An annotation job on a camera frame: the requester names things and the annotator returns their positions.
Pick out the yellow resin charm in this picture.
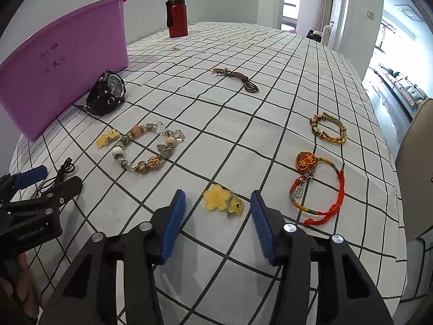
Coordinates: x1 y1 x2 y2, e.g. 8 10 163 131
96 129 121 149

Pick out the yellow flower keychain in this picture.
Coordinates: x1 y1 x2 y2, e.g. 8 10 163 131
202 184 245 215

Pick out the grey sofa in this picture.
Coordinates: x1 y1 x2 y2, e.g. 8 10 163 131
380 68 427 109

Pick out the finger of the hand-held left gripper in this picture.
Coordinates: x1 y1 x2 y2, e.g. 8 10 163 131
0 165 48 206
0 176 84 217

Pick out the red metal bottle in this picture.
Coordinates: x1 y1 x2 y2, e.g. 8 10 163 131
165 0 189 38

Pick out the person's left hand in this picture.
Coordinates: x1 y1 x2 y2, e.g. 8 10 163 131
15 253 41 319

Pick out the white checked tablecloth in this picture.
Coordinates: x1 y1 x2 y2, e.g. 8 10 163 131
9 22 408 325

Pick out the beige curtain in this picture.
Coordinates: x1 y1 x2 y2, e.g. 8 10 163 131
317 0 336 32

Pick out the brown cord necklace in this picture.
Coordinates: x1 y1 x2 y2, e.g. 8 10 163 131
212 68 260 93

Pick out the beige chair back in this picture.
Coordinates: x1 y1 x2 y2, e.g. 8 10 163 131
395 98 433 244

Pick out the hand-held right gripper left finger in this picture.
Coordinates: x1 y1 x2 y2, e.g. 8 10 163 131
39 189 187 325

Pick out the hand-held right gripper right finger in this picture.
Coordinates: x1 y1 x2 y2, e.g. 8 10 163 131
250 190 395 325

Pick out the black wrist watch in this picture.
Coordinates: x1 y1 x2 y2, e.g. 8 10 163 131
74 70 126 116

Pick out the beaded charm bracelet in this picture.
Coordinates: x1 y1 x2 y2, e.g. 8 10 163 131
113 121 186 173

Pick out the red cord pendant bracelet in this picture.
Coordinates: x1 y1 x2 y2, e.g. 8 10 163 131
289 152 346 226

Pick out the black cord necklace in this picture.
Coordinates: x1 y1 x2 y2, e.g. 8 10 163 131
37 157 77 192

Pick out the purple plastic basin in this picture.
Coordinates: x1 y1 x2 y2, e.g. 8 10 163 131
0 0 131 142

